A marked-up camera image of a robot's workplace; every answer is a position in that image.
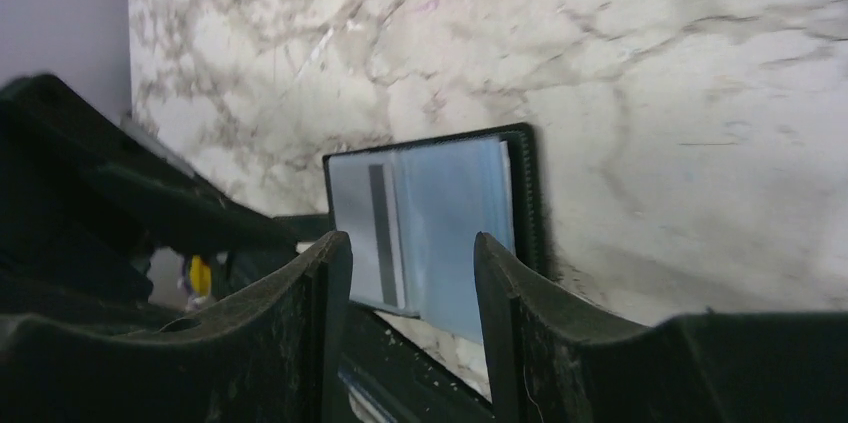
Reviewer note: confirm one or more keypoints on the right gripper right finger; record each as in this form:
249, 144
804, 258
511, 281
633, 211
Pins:
553, 357

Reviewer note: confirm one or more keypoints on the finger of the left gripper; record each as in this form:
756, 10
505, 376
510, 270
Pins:
182, 212
70, 252

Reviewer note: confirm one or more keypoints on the white patterned card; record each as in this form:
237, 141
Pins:
364, 205

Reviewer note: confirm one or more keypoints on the black leather card holder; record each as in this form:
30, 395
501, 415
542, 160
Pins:
449, 189

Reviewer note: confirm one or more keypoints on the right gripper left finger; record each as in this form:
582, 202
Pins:
267, 353

